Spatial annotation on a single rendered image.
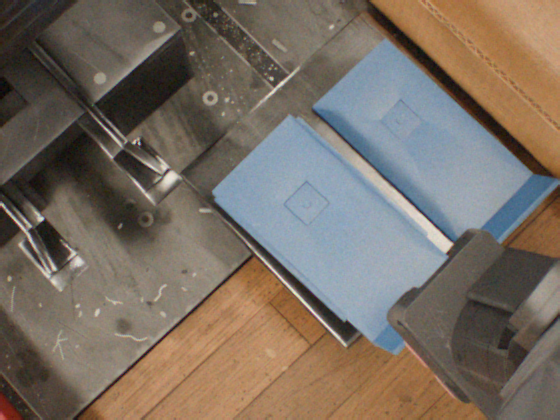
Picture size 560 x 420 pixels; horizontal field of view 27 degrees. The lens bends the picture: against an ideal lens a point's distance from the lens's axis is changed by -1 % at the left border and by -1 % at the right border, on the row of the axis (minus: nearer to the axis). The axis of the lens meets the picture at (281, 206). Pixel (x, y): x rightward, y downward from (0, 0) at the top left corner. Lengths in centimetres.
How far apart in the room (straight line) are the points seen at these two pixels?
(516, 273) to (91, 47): 31
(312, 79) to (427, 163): 10
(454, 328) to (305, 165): 18
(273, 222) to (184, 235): 9
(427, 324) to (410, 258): 13
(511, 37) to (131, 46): 27
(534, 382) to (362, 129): 38
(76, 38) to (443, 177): 25
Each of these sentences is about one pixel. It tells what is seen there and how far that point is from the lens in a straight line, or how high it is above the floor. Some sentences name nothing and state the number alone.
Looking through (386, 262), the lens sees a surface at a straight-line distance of 73.
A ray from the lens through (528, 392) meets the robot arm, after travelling 44.
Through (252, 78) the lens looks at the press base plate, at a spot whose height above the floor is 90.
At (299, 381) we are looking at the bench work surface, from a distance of 78.
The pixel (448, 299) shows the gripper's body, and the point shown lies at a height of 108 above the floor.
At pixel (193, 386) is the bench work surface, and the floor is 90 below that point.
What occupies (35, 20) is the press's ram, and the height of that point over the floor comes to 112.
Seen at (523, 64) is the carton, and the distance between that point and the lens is 84.
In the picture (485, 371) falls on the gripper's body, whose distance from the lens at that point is 59.
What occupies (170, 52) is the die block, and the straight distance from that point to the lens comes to 77.
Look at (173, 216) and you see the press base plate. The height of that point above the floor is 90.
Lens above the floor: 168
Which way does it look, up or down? 75 degrees down
